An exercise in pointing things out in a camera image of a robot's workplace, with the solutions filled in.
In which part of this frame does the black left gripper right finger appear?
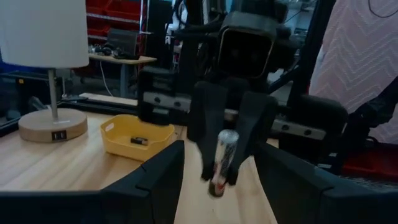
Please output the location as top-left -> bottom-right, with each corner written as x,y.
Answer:
254,141 -> 398,224

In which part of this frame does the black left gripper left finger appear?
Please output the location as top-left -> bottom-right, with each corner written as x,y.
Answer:
0,139 -> 185,224

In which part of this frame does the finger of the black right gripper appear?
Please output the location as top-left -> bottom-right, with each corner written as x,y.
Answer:
187,81 -> 230,183
226,91 -> 279,187

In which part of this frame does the silver Energizer battery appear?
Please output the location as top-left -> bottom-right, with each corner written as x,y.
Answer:
207,129 -> 241,198

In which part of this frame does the black copper-top battery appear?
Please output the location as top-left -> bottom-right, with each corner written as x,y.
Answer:
130,136 -> 150,147

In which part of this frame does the yellow plastic bin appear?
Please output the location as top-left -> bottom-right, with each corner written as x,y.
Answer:
99,113 -> 176,162

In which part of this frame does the grey metal mounting bar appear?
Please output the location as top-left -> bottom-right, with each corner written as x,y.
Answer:
142,91 -> 327,141

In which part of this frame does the black box unit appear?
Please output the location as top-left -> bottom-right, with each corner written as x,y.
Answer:
137,66 -> 176,126

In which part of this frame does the background wooden table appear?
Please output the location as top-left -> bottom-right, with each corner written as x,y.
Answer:
88,52 -> 158,98

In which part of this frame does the person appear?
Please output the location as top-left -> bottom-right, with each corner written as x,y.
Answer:
308,0 -> 398,146

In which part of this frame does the red tilted bin rack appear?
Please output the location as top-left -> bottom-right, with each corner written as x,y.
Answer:
85,0 -> 147,41

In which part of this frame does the white shade wooden base lamp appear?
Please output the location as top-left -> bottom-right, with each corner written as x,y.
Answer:
0,0 -> 90,144

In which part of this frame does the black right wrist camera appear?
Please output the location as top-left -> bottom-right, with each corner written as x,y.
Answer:
216,11 -> 278,79

